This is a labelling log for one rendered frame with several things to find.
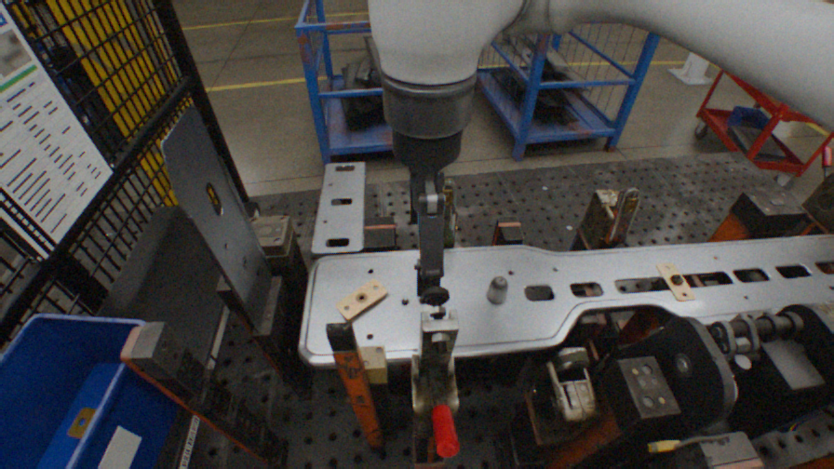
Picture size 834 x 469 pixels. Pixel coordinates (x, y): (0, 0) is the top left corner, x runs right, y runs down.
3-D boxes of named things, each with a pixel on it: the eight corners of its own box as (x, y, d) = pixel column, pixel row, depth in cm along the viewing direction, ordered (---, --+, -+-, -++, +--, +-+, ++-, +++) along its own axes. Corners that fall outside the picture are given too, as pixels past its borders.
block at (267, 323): (316, 350, 88) (282, 274, 66) (310, 400, 80) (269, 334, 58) (303, 351, 88) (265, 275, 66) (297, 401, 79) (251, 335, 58)
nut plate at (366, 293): (334, 304, 60) (335, 308, 61) (347, 319, 58) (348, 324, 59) (374, 277, 64) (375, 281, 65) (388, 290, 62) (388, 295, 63)
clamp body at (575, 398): (530, 424, 76) (593, 343, 49) (544, 485, 68) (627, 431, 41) (488, 429, 76) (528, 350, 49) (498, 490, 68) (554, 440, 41)
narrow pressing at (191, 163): (275, 276, 66) (197, 99, 41) (262, 333, 58) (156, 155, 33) (272, 276, 66) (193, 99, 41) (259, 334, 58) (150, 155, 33)
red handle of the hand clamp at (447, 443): (447, 352, 49) (470, 440, 34) (447, 367, 49) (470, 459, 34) (415, 355, 49) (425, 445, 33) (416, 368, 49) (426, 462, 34)
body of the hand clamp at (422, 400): (440, 431, 75) (453, 359, 50) (444, 466, 71) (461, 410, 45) (411, 434, 75) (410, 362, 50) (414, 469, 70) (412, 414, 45)
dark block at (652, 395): (556, 444, 73) (654, 354, 43) (566, 481, 68) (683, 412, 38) (532, 447, 73) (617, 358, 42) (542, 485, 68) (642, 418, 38)
